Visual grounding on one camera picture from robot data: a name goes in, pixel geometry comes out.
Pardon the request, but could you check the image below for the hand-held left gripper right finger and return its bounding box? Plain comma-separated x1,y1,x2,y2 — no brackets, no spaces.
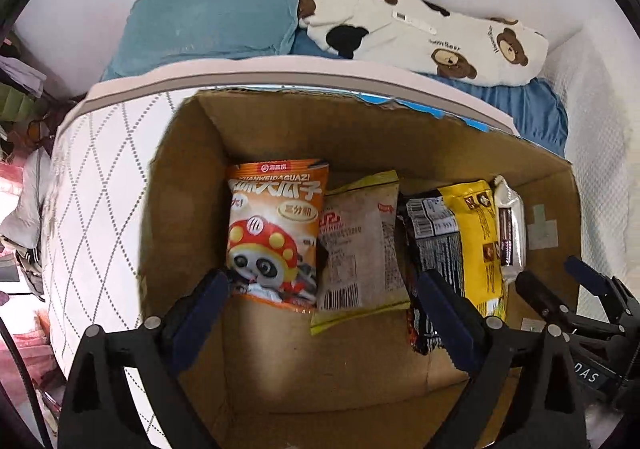
415,270,588,449

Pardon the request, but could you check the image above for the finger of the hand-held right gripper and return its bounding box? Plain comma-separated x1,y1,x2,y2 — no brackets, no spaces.
564,256,640,326
515,270,617,336

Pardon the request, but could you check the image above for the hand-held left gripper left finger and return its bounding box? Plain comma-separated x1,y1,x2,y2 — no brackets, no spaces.
59,269,231,449

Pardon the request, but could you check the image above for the brown cardboard box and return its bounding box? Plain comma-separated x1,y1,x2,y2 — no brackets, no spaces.
137,86,583,449

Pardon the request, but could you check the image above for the silver white snack packet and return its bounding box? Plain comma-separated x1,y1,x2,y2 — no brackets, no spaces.
492,176,528,285

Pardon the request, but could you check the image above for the black noodle packet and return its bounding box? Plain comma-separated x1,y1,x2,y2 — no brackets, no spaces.
397,194,468,356

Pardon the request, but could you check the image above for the yellow snack packet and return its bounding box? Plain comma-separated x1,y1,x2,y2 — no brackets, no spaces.
437,179,508,320

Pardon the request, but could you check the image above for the orange panda snack packet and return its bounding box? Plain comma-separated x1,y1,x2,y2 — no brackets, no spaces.
225,159,331,312

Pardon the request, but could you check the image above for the beige yellow-edged snack packet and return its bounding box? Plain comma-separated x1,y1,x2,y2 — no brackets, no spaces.
310,170,412,336

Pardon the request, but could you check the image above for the white quilted cover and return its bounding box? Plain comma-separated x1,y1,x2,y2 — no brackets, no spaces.
542,14,640,302

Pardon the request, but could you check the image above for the white diamond pattern mattress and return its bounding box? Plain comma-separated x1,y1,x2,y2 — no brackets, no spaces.
42,54,521,449

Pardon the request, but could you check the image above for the pink plastic bag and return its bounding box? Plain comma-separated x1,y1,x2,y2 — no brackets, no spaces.
17,309,66,380

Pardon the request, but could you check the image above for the blue bed sheet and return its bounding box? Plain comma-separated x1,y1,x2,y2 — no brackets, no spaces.
290,29,569,157

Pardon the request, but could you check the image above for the white bear print blanket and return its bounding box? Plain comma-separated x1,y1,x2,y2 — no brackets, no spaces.
299,0,549,87

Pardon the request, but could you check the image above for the teal pillow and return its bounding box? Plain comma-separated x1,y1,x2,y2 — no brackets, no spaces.
100,0,303,82

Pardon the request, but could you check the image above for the white thermometer stick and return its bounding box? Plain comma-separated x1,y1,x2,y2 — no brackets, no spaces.
391,10,438,35

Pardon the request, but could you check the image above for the black cable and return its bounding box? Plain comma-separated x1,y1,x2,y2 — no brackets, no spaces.
0,316,53,449

